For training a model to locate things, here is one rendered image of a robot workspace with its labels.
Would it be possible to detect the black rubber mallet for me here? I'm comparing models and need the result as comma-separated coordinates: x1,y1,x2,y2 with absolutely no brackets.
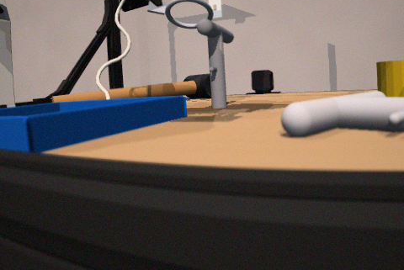
52,74,211,103

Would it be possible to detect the blue tray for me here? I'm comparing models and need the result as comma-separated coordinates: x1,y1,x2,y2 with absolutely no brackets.
0,96,187,153

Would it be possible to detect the grey rounded cylinder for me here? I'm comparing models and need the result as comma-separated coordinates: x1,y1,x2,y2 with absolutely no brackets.
197,19,234,44

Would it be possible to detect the grey metal ring with white cord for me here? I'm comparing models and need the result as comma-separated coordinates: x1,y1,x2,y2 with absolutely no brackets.
96,0,213,99

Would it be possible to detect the yellow cylinder with center hole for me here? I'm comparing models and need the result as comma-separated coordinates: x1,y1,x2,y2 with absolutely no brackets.
376,60,404,97

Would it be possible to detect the grey post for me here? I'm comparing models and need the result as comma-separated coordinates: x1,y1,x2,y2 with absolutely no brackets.
207,32,227,109

